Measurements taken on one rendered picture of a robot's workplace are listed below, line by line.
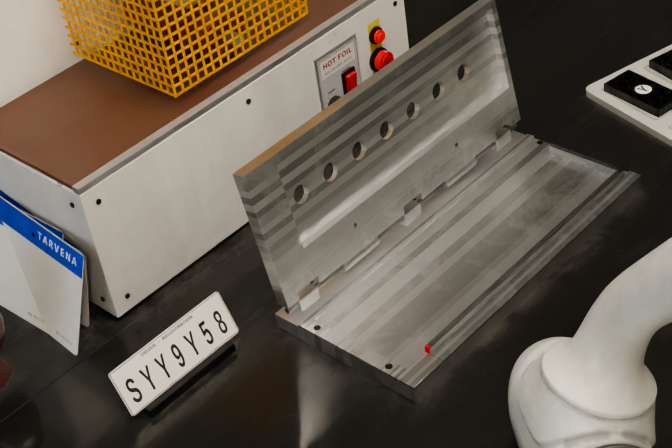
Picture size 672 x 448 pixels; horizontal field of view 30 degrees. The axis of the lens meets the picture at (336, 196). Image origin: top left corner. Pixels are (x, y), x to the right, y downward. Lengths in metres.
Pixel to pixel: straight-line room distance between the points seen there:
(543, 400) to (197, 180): 0.57
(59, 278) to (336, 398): 0.36
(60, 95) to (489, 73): 0.54
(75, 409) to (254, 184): 0.32
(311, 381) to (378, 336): 0.09
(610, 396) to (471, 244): 0.45
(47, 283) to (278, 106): 0.35
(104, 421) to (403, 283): 0.37
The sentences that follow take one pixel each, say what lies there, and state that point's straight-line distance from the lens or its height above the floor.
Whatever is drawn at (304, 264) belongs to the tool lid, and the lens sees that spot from 1.41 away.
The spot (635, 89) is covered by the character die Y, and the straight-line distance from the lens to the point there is 1.75.
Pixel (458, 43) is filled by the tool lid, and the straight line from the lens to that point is 1.56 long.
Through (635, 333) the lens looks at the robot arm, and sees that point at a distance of 1.05.
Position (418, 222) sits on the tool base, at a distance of 1.53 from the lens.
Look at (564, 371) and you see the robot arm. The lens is 1.10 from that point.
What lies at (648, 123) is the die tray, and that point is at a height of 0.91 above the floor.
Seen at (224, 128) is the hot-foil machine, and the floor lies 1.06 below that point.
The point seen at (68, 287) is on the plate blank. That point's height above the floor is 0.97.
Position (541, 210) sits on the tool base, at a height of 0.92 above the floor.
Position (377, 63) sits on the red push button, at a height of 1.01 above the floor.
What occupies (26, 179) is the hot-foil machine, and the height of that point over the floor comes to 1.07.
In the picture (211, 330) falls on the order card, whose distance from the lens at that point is 1.41.
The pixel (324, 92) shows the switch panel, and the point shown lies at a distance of 1.62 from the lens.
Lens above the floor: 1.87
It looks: 37 degrees down
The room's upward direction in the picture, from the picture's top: 9 degrees counter-clockwise
